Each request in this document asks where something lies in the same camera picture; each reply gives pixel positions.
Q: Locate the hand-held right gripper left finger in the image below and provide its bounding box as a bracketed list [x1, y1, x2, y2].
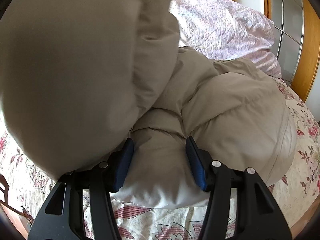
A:
[27, 138, 135, 240]

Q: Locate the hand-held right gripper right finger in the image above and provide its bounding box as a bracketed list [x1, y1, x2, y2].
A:
[185, 136, 293, 240]

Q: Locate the white puffer jacket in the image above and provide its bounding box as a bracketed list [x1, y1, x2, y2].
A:
[0, 0, 298, 209]

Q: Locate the floral bed sheet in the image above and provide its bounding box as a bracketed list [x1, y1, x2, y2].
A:
[0, 77, 320, 240]

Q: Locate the dark wooden chair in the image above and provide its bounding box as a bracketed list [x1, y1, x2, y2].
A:
[0, 175, 12, 203]

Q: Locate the lilac crinkled pillow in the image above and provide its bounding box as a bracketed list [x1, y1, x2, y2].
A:
[169, 0, 283, 79]

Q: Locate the wooden framed glass door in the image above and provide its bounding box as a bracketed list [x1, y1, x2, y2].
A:
[261, 0, 320, 103]

